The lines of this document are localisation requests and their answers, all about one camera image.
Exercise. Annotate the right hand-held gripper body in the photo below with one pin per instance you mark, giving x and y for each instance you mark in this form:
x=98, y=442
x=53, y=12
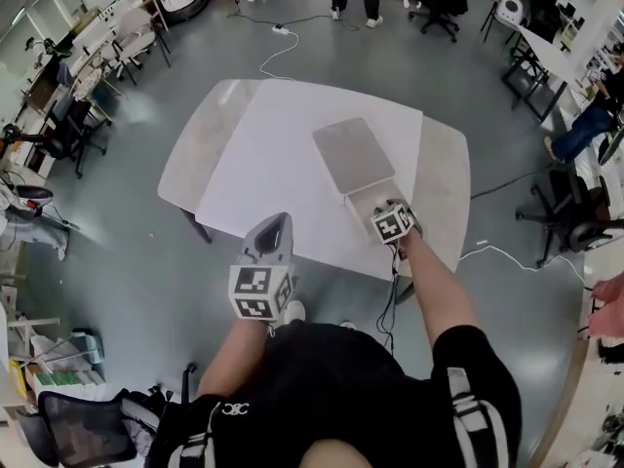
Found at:
x=390, y=226

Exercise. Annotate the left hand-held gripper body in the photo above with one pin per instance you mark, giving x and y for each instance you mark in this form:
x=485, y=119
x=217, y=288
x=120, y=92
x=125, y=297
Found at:
x=253, y=285

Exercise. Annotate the person's left forearm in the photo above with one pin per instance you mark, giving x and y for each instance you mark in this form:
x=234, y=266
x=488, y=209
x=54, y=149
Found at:
x=229, y=354

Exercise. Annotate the person's right forearm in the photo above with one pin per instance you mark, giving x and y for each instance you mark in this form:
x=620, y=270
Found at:
x=439, y=290

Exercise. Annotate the person's white shoe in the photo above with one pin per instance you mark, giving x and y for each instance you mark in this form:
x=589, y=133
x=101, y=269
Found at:
x=348, y=325
x=296, y=311

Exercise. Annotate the white sheet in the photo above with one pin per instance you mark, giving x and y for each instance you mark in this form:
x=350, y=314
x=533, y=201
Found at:
x=292, y=164

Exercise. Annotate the person's black clothing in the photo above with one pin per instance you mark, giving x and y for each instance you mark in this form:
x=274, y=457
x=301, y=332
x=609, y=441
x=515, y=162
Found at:
x=341, y=388

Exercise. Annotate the grey marble table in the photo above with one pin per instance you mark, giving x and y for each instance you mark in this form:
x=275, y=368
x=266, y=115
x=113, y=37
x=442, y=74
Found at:
x=200, y=144

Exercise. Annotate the light blue container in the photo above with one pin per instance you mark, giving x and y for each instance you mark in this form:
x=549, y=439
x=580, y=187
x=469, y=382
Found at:
x=90, y=346

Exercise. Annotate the person's bare leg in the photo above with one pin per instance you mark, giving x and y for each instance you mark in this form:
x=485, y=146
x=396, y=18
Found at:
x=336, y=456

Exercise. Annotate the green and white boxes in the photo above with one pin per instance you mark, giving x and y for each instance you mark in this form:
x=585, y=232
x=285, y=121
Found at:
x=63, y=383

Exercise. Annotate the black mesh chair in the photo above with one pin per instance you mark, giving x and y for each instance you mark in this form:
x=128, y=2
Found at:
x=83, y=427

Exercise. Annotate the white power strip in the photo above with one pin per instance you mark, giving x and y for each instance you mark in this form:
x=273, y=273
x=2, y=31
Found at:
x=281, y=29

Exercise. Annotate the white round device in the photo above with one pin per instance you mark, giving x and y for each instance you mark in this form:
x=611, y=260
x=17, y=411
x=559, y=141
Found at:
x=513, y=10

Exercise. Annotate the white chair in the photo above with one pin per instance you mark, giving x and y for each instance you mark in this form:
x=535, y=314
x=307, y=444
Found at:
x=131, y=32

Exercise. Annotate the white desk with black frame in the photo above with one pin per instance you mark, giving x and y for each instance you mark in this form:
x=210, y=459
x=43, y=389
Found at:
x=546, y=51

